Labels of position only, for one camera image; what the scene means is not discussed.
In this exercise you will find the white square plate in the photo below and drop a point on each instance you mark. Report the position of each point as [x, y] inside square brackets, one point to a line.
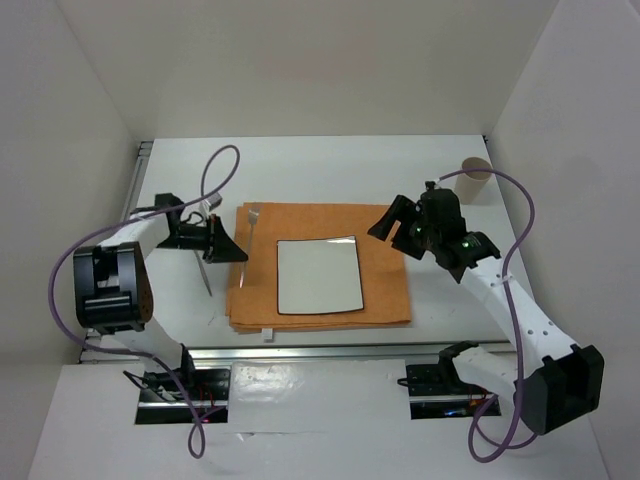
[319, 276]

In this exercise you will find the orange cloth placemat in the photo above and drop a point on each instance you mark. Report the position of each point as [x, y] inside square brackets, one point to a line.
[251, 303]

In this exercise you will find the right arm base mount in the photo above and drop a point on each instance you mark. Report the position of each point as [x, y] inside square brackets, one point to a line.
[432, 396]

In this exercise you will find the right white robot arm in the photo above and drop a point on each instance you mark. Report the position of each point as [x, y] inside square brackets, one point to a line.
[553, 380]

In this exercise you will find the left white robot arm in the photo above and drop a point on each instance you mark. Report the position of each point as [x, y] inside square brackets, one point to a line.
[113, 293]

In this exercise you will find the beige paper cup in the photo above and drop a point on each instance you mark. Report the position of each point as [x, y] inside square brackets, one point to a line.
[475, 174]

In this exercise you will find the aluminium rail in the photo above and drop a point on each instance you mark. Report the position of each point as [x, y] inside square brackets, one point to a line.
[310, 169]

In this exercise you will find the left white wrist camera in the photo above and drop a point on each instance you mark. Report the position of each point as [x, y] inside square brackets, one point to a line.
[211, 202]

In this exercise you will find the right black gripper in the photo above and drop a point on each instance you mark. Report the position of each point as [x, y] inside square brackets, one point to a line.
[398, 210]

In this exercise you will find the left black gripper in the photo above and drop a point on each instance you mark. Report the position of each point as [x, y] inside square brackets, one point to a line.
[217, 245]

